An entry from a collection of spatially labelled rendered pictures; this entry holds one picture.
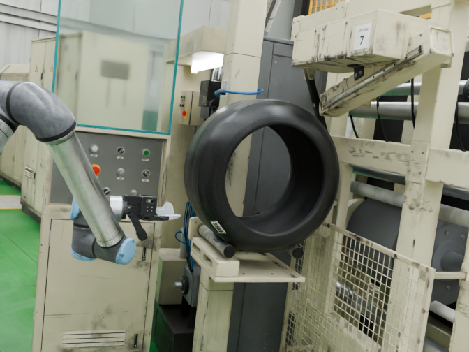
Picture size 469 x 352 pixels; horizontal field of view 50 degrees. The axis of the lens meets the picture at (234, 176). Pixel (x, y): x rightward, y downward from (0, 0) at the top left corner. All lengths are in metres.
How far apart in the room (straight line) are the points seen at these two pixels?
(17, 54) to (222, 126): 9.32
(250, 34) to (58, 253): 1.30
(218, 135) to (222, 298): 0.85
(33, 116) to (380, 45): 1.09
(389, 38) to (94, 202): 1.08
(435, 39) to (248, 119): 0.65
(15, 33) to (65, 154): 9.55
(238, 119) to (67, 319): 1.32
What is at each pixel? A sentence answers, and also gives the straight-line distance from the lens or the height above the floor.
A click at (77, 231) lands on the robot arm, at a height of 0.95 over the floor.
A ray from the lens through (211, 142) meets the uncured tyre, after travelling 1.78.
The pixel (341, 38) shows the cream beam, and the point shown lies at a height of 1.71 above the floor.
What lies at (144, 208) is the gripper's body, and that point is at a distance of 1.81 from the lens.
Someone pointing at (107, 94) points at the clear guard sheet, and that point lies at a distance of 2.43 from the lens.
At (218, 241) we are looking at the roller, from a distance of 1.94.
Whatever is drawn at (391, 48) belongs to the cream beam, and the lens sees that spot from 1.80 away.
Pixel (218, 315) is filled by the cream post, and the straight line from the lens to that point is 2.36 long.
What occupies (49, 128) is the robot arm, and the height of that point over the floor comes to 1.30.
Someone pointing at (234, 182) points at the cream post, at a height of 1.11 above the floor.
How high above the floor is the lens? 1.37
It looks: 6 degrees down
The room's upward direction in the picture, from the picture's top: 7 degrees clockwise
